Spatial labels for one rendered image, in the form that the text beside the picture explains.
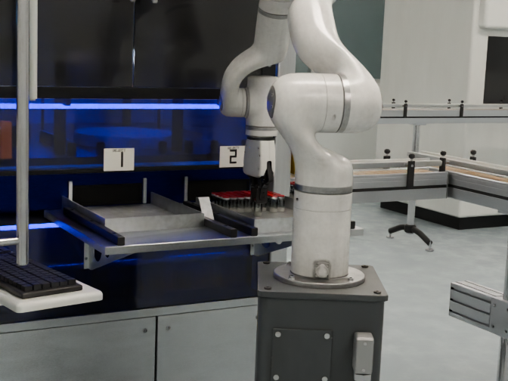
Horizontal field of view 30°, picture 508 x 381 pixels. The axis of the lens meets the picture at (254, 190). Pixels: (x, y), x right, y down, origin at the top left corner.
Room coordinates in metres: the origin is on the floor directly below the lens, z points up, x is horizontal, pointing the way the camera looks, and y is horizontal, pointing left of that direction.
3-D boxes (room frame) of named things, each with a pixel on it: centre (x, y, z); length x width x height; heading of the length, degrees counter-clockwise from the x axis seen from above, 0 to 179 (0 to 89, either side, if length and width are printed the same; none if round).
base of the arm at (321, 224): (1.94, -0.14, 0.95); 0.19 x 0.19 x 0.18
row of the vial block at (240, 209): (2.56, 0.01, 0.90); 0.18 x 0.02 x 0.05; 119
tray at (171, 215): (2.41, 0.32, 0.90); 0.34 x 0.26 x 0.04; 29
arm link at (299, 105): (1.93, -0.11, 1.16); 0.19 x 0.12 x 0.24; 103
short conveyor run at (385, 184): (3.06, -0.32, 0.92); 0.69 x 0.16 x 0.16; 119
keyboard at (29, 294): (2.07, 0.54, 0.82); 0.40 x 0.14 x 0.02; 39
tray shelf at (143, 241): (2.43, 0.13, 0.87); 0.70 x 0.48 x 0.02; 119
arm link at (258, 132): (2.50, -0.01, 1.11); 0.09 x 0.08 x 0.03; 28
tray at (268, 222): (2.48, -0.04, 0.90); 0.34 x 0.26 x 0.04; 29
